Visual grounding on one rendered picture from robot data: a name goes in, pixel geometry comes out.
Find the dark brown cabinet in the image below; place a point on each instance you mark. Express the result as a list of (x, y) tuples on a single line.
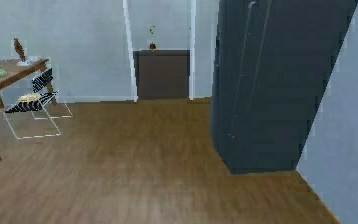
[(162, 75)]

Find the brown wooden table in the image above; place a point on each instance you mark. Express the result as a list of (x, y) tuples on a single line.
[(10, 75)]

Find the yellow food item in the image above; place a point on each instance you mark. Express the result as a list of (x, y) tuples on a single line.
[(29, 97)]

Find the dark grey fridge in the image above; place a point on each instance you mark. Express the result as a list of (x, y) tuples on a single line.
[(267, 86)]

